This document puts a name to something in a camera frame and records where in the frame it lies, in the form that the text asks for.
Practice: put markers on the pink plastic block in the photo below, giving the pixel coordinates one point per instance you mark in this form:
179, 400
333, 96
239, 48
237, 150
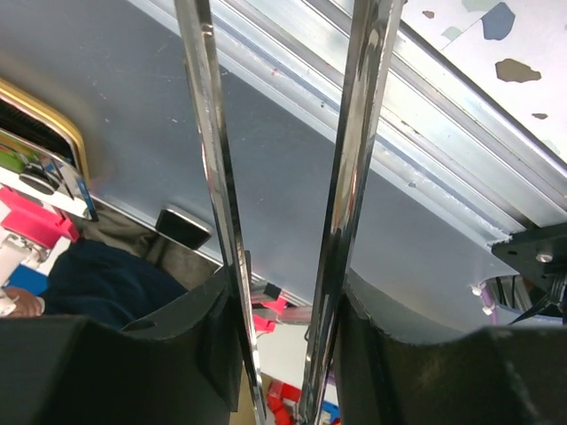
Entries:
35, 223

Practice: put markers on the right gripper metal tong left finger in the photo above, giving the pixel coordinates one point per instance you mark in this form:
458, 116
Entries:
180, 365

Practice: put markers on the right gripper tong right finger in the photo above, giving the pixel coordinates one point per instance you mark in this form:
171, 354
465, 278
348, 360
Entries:
497, 375

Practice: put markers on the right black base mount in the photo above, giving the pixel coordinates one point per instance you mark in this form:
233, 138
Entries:
539, 255

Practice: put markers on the yellow object below table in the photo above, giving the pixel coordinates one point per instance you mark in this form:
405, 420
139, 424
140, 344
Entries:
35, 121

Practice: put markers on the aluminium mounting rail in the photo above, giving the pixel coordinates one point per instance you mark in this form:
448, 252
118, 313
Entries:
440, 138

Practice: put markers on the mirror tray below table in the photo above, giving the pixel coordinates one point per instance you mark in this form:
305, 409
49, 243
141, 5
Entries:
44, 176

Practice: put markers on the black foot pad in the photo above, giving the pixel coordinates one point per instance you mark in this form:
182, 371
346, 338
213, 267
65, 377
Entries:
182, 227

